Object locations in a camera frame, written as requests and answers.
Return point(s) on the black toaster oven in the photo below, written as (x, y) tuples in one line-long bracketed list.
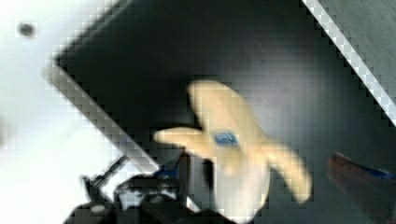
[(128, 73)]

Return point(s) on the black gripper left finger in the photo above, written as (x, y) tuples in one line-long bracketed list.
[(172, 180)]

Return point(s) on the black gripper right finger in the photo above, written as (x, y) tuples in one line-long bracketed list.
[(372, 190)]

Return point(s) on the peeled plush banana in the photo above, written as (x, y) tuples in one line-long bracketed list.
[(242, 154)]

